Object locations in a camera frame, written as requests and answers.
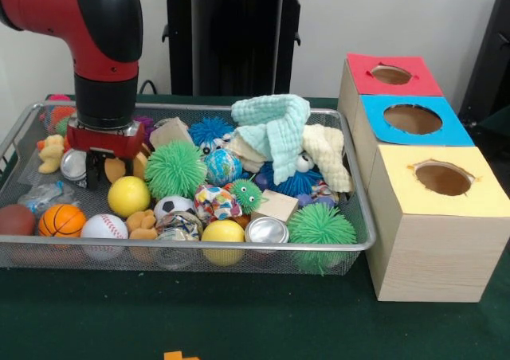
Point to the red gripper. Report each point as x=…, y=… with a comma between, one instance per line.
x=103, y=141

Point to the black can with silver top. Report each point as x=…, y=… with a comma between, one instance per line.
x=73, y=165

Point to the clear plastic packet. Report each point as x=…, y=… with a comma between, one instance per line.
x=46, y=195

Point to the purple spiky toy with eyes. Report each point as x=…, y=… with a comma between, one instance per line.
x=146, y=127

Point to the green spiky ball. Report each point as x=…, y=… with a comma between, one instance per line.
x=321, y=226
x=175, y=169

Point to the mint green cloth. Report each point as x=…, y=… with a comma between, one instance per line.
x=275, y=129

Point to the cream muslin cloth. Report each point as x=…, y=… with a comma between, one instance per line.
x=327, y=153

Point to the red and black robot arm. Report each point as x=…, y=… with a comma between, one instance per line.
x=96, y=41

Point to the clear mesh bin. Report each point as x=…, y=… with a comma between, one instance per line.
x=335, y=125

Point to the wooden box with three holes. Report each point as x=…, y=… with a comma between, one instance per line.
x=430, y=248

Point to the yellow smiley ball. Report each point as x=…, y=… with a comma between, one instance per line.
x=129, y=197

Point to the white baseball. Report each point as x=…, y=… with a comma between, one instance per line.
x=104, y=226

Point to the small orange basketball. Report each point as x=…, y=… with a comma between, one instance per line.
x=61, y=220

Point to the dark green tablecloth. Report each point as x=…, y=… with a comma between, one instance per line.
x=239, y=320

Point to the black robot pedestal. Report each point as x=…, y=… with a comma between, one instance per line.
x=239, y=41

